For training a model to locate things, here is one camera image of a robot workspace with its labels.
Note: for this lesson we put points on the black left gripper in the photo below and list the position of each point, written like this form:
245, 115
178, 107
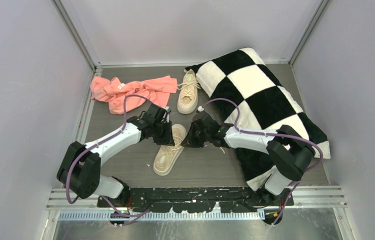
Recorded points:
167, 140

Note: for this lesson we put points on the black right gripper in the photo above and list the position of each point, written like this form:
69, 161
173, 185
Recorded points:
190, 140

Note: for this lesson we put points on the beige sneaker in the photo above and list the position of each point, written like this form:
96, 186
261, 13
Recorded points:
168, 155
188, 93

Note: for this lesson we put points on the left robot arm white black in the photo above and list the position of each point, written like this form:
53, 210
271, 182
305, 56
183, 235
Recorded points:
80, 170

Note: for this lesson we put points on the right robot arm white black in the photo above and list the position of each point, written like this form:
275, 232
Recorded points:
290, 153

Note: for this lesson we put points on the pink cloth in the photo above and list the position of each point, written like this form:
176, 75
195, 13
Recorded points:
124, 97

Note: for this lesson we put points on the black white checkered pillow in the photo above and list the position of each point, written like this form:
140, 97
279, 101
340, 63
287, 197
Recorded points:
247, 92

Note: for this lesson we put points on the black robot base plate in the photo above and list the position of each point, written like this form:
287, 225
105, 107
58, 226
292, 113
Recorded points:
196, 199

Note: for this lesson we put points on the aluminium front rail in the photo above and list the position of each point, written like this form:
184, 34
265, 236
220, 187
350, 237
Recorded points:
304, 197

